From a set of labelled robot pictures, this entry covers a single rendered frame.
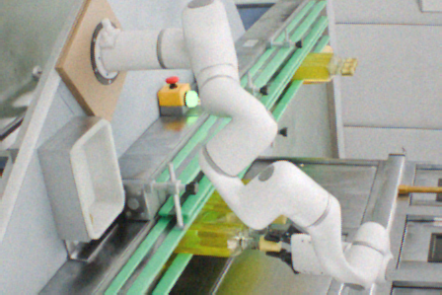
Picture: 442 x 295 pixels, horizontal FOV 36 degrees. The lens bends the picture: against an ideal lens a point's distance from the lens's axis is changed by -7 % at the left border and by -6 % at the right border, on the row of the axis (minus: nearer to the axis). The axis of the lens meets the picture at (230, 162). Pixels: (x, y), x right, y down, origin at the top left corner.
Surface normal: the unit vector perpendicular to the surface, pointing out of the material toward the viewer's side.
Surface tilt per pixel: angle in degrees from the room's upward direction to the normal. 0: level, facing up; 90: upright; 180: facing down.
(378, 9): 90
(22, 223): 0
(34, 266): 0
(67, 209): 90
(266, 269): 90
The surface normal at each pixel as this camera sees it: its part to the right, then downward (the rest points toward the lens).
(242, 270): -0.11, -0.90
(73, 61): 0.95, 0.03
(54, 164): -0.31, 0.44
